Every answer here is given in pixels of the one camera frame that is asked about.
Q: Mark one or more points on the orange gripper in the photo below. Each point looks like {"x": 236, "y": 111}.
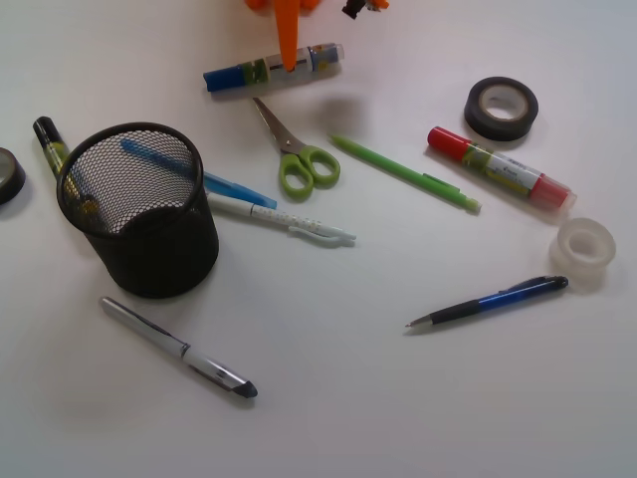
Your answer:
{"x": 287, "y": 17}

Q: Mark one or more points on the green handled scissors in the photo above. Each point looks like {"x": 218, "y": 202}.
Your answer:
{"x": 303, "y": 167}

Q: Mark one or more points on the black connector on arm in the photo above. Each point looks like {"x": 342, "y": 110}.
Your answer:
{"x": 353, "y": 7}

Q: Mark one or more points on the blue translucent pen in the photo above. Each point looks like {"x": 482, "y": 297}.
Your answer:
{"x": 211, "y": 182}

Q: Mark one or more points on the white dotted pen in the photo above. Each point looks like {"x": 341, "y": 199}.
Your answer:
{"x": 295, "y": 224}

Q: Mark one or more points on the black mesh pen holder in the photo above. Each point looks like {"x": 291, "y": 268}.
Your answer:
{"x": 135, "y": 190}

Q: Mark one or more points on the silver white pen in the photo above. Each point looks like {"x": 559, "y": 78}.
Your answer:
{"x": 199, "y": 362}

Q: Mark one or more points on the blue black ballpoint pen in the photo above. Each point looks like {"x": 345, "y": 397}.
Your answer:
{"x": 526, "y": 290}

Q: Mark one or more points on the blue capped marker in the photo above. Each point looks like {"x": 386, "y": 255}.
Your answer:
{"x": 311, "y": 62}

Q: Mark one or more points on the green mechanical pencil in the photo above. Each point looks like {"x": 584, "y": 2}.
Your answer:
{"x": 424, "y": 181}

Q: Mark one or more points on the black electrical tape roll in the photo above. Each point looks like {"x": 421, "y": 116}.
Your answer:
{"x": 500, "y": 109}

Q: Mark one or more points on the black marker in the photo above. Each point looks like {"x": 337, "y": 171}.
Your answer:
{"x": 56, "y": 153}

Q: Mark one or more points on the red capped marker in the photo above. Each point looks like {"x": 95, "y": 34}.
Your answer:
{"x": 535, "y": 187}

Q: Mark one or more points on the black tape roll at left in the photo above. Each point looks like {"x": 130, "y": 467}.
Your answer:
{"x": 13, "y": 176}

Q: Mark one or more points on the clear tape roll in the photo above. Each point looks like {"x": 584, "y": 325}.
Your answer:
{"x": 582, "y": 249}

